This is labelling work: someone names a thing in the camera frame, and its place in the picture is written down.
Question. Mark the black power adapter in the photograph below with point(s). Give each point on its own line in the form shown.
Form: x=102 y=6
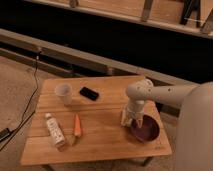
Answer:
x=4 y=134

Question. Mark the white squeeze bottle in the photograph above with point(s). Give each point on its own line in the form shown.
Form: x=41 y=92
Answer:
x=54 y=130

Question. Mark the dark purple ceramic bowl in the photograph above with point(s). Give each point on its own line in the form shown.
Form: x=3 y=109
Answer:
x=149 y=130

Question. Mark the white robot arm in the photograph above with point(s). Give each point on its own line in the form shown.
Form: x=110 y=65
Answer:
x=194 y=141

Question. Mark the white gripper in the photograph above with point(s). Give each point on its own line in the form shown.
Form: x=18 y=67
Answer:
x=134 y=110

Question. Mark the black rectangular remote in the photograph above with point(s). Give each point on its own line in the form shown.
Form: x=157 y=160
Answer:
x=88 y=93

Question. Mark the wooden slatted table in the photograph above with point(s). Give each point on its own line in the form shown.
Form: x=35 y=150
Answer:
x=103 y=138

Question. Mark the orange toy carrot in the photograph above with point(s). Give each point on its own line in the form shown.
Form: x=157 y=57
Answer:
x=77 y=126

